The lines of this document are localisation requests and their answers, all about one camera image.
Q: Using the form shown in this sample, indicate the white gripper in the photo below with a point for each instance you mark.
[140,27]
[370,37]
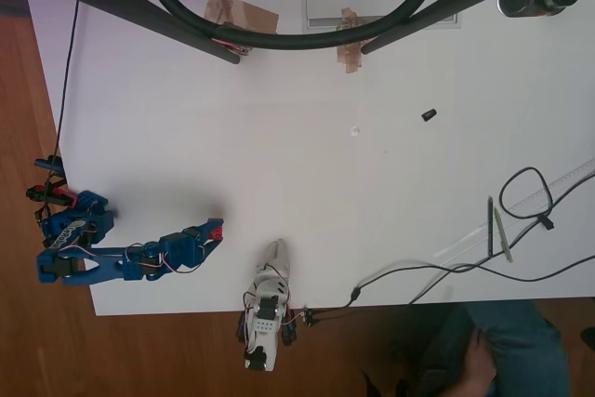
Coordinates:
[276,263]

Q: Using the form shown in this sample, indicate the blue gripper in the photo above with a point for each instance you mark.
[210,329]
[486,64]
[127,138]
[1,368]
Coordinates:
[205,239]

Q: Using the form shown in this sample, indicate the red lego brick stack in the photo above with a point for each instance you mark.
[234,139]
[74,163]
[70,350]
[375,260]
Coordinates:
[215,231]

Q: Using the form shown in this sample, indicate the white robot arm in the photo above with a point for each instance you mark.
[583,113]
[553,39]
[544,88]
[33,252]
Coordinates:
[262,327]

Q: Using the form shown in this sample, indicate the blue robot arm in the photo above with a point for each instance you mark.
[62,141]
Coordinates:
[93,267]

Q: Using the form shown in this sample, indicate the person's hand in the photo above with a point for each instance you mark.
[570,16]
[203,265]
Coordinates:
[481,360]

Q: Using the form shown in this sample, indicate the black and red table clamp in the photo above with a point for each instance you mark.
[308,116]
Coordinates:
[48,195]

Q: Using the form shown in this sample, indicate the blue table clamp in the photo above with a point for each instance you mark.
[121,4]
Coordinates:
[48,163]

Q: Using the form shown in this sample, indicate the red white small object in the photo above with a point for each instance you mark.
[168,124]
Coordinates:
[238,49]

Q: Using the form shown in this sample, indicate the small black cap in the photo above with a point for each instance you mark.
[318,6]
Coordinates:
[429,115]

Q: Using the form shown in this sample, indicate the narrow brown tape patch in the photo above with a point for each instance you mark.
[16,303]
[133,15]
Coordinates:
[351,60]

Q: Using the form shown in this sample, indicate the black pen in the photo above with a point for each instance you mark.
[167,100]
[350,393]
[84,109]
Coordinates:
[490,229]

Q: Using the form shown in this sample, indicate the large brown tape patch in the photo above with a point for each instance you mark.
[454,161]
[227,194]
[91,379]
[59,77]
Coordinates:
[251,13]

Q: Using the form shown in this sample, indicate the green pen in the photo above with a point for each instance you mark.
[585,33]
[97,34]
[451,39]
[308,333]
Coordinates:
[504,239]

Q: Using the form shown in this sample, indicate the leg in blue jeans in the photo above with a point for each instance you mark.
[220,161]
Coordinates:
[520,346]

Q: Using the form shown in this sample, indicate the transparent ruler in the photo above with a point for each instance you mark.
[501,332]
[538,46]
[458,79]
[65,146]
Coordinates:
[530,202]

